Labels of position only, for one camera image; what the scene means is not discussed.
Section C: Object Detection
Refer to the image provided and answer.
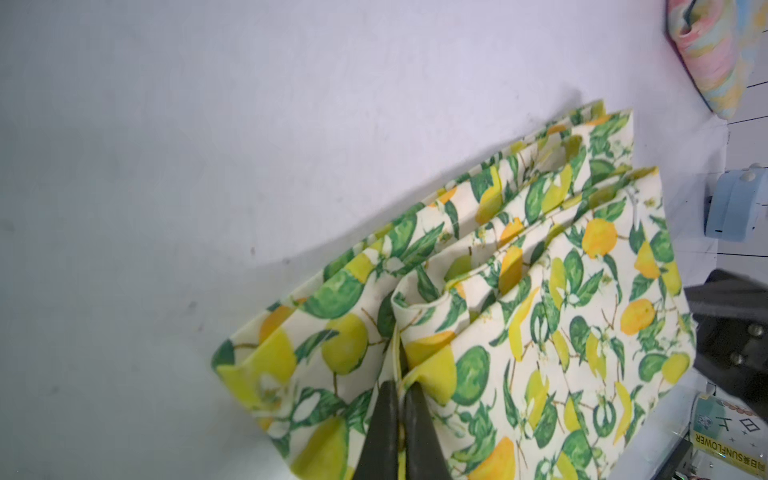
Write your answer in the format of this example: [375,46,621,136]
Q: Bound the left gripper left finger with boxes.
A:
[353,381,399,480]

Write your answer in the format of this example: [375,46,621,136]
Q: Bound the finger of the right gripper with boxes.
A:
[684,269,767,420]

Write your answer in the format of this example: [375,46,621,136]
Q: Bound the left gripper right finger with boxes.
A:
[402,383,451,480]

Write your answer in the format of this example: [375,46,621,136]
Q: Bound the green lemon print skirt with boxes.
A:
[211,101,696,479]

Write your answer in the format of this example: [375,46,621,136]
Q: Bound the pastel floral skirt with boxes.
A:
[666,0,767,120]

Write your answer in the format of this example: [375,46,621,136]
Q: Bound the blue rimmed container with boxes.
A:
[705,164,767,243]

